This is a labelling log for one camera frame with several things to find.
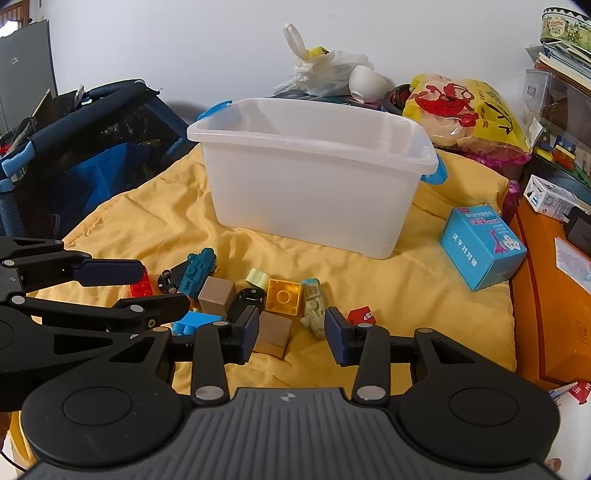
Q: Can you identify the pale yellow toy block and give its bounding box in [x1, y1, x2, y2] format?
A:
[244, 268, 270, 291]

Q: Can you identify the red translucent toy block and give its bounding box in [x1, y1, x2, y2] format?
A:
[129, 265, 151, 299]

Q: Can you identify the black toy car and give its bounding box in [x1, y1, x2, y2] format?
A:
[230, 287, 268, 324]

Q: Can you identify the yellow snack bag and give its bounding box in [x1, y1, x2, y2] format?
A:
[402, 72, 533, 156]

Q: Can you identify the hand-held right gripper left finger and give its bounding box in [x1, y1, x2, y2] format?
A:
[99, 305, 261, 408]

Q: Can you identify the white plastic bag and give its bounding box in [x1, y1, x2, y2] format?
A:
[272, 21, 376, 99]

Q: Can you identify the brown wooden cube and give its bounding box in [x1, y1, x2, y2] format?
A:
[198, 275, 238, 319]
[253, 311, 294, 360]

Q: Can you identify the small red cube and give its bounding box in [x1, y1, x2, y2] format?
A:
[346, 304, 378, 326]

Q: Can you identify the translucent orange toy block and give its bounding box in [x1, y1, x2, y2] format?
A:
[265, 278, 304, 317]

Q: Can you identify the grey cabinet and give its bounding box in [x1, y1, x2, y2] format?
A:
[0, 20, 59, 136]

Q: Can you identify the dark round container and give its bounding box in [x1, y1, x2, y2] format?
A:
[383, 84, 414, 114]

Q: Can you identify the black device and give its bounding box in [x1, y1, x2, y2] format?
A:
[565, 205, 591, 256]

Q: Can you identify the small white carton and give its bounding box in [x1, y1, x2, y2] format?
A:
[523, 174, 585, 223]

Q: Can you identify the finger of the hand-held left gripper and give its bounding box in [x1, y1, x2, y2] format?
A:
[0, 236, 145, 292]
[18, 294, 191, 374]

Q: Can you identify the blue card box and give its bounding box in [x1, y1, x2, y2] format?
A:
[439, 204, 527, 293]

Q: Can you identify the teal toy figure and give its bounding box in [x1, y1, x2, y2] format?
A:
[177, 247, 218, 296]

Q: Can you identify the dark blue playpen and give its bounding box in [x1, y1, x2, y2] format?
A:
[0, 79, 200, 241]

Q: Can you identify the pale green toy figure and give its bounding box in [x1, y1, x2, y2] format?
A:
[298, 278, 329, 340]

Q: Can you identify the light blue toy block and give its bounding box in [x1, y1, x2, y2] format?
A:
[172, 310, 227, 336]

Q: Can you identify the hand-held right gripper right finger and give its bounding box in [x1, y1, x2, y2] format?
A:
[324, 306, 495, 408]

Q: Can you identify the white plastic bin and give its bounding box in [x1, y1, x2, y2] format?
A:
[187, 96, 449, 260]

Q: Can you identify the white cup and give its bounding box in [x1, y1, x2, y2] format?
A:
[348, 64, 388, 103]

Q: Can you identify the red white paper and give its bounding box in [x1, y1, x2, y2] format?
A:
[549, 380, 591, 408]

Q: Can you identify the paper label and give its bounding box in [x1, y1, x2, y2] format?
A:
[553, 237, 591, 283]

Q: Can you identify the pink packet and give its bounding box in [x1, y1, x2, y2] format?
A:
[502, 179, 521, 223]

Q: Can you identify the clear plastic box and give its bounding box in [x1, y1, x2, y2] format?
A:
[523, 69, 591, 136]

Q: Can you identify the stack of books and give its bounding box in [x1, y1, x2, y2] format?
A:
[525, 41, 591, 80]

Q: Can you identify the pink bag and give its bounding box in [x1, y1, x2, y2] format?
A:
[461, 147, 533, 170]

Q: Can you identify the yellow blanket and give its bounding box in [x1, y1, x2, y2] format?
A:
[9, 147, 519, 468]

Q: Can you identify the colourful toy train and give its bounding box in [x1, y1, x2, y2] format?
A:
[534, 133, 591, 177]

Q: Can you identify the decorated tin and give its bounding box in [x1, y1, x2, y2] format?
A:
[542, 6, 591, 45]

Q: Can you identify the orange wooden desktop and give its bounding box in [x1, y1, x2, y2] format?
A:
[507, 193, 591, 394]

